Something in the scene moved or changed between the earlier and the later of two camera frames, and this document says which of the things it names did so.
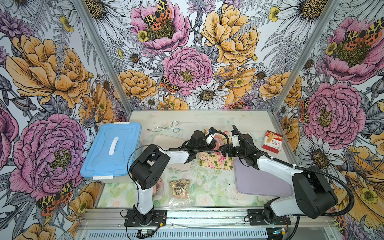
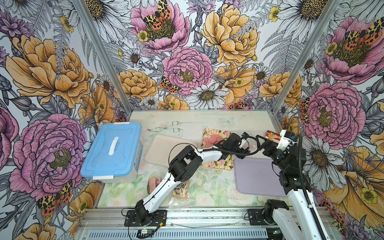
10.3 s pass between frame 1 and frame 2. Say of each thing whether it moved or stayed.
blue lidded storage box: stayed
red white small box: stayed
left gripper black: moved
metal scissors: stayed
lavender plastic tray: stayed
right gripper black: moved
